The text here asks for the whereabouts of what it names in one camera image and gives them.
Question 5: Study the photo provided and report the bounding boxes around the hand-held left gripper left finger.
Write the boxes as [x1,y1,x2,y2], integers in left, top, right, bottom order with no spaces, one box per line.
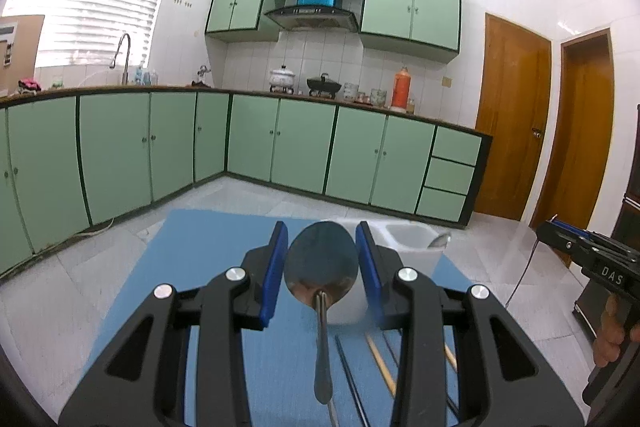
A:
[59,221,289,427]

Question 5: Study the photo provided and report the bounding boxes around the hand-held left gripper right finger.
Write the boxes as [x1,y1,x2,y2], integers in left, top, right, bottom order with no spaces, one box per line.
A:
[355,221,585,427]

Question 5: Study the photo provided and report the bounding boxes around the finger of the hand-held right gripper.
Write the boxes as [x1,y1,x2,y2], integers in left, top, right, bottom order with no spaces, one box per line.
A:
[550,218,608,239]
[536,222,583,258]

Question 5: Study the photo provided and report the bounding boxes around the large metal spoon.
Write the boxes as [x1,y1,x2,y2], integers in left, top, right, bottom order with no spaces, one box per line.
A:
[283,221,360,405]

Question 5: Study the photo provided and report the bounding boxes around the white utensil holder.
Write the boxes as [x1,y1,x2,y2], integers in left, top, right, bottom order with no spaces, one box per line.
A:
[327,218,453,327]

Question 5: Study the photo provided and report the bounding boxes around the person's right hand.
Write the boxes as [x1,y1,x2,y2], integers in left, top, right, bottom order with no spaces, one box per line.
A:
[592,294,623,368]

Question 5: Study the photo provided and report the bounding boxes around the blue table mat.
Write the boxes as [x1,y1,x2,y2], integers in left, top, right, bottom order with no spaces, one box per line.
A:
[90,208,473,427]

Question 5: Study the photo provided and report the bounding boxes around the plain wooden door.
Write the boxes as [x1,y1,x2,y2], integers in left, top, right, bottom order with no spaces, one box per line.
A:
[529,27,615,268]

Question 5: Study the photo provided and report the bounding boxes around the green base cabinet unit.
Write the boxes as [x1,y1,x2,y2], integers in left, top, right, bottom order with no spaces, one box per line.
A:
[0,86,493,279]

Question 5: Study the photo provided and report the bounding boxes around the orange thermos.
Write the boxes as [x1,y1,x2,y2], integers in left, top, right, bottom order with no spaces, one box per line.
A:
[391,67,412,112]

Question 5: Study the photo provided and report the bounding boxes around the black wok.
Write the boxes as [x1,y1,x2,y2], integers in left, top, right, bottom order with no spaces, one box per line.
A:
[306,74,343,98]

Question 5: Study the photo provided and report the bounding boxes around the white cooking pot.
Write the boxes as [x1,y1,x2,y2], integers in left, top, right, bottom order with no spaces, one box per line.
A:
[269,64,296,94]

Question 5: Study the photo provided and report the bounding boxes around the bottles by sink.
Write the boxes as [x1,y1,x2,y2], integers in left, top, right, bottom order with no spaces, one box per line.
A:
[134,62,158,86]

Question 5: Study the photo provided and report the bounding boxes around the black range hood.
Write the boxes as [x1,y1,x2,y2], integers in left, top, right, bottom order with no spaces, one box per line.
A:
[264,6,360,34]

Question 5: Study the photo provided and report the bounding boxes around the metal kitchen faucet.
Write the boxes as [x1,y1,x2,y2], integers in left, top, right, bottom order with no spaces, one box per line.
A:
[110,33,132,85]

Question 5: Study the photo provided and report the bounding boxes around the cardboard box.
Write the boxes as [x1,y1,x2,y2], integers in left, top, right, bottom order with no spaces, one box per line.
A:
[0,14,46,95]

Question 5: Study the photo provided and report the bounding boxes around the wooden door with handle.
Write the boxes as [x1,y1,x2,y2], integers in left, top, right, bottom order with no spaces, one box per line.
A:
[472,13,552,222]

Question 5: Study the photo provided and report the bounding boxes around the white floor cable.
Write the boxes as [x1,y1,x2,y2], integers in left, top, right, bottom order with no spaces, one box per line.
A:
[75,217,116,238]

